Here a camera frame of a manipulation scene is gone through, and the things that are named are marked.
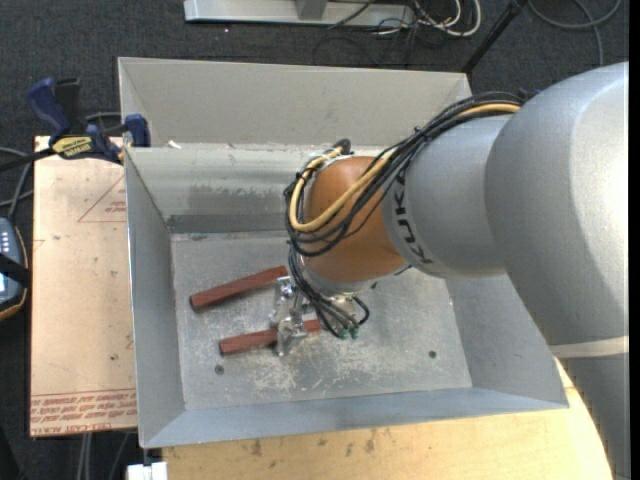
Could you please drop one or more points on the red-brown flat block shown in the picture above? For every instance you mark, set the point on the red-brown flat block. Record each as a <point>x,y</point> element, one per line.
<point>245,343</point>
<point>235,288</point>

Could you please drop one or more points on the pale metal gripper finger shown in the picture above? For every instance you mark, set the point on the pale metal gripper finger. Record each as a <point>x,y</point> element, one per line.
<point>291,330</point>
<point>284,290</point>

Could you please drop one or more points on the grey metal bin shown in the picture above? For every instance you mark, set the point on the grey metal bin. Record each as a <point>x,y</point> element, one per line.
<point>350,368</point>

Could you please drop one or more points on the brown cardboard board red print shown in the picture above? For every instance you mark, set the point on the brown cardboard board red print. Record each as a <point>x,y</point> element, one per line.
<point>80,293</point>

